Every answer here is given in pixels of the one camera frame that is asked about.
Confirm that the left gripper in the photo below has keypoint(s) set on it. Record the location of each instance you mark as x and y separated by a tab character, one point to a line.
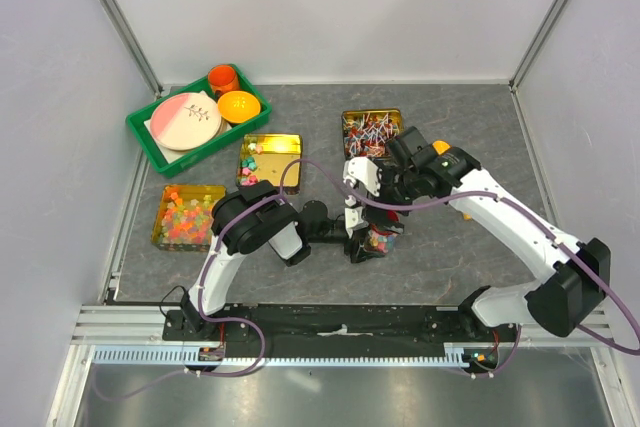
357	254

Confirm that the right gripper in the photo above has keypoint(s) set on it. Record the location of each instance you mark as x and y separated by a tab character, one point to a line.
376	217

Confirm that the clear glass jar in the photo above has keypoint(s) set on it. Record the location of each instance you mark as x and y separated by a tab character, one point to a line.
380	242

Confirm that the yellow plastic scoop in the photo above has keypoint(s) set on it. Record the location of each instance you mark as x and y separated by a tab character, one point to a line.
440	147

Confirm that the tin of pastel star candies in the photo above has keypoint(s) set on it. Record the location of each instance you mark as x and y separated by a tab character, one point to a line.
265	156

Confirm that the red round lid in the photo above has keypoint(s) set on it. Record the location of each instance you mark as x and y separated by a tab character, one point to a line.
390	224

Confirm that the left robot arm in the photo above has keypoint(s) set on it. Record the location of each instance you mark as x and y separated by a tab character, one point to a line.
247	219

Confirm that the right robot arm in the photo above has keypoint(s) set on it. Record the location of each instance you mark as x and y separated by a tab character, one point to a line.
569	275

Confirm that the tin of bright star candies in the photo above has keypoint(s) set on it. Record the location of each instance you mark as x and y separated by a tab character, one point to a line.
184	217

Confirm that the tin of lollipops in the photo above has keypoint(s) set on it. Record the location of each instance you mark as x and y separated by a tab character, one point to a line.
365	133

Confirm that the orange plastic bowl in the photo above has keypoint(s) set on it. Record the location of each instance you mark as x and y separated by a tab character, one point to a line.
237	107

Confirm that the orange plastic cup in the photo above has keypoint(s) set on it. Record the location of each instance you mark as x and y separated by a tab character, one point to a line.
223	79

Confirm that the pink white plate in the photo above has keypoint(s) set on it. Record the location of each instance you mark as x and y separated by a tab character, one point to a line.
186	121

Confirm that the green plastic tray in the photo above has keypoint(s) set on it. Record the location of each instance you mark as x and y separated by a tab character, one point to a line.
169	163

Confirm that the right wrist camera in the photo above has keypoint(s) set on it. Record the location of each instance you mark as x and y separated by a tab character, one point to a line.
364	171

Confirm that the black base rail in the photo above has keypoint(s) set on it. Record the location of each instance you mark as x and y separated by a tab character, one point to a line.
298	331

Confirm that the grey cable duct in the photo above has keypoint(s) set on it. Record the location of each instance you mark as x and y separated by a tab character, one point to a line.
212	354

